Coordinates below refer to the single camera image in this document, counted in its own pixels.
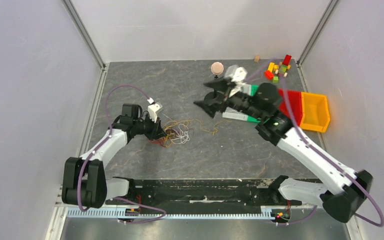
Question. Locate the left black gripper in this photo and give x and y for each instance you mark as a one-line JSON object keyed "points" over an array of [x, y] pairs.
{"points": [[156, 131]]}

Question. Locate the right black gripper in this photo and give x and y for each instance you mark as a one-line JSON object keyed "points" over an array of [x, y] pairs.
{"points": [[225, 96]]}

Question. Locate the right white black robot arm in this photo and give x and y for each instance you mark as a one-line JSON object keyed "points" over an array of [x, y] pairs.
{"points": [[342, 189]]}

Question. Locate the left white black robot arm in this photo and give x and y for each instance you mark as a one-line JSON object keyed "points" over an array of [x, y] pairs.
{"points": [[84, 180]]}

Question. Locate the white plastic bin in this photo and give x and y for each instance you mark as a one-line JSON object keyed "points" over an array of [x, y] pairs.
{"points": [[236, 115]]}

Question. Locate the black stand with pink ball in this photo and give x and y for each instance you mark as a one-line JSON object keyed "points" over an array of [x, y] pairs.
{"points": [[217, 69]]}

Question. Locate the green plastic bin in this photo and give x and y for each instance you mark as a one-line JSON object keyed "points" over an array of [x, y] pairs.
{"points": [[253, 89]]}

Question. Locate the small wooden cube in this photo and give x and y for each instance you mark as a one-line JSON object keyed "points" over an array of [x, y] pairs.
{"points": [[256, 58]]}

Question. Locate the pile of coloured toy blocks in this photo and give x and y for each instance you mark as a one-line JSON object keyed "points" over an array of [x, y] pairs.
{"points": [[274, 71]]}

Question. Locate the red plastic bin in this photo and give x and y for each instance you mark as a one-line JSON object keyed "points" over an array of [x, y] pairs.
{"points": [[296, 105]]}

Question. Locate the orange plastic bin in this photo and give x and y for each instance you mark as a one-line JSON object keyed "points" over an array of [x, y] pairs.
{"points": [[315, 112]]}

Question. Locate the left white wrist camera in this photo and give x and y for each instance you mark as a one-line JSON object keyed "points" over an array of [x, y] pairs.
{"points": [[153, 109]]}

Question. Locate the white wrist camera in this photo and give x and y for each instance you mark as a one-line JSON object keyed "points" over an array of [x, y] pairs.
{"points": [[153, 109], [235, 77]]}

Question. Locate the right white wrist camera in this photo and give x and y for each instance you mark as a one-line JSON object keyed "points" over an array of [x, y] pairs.
{"points": [[235, 77]]}

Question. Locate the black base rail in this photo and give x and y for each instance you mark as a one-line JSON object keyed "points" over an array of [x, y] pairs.
{"points": [[208, 196]]}

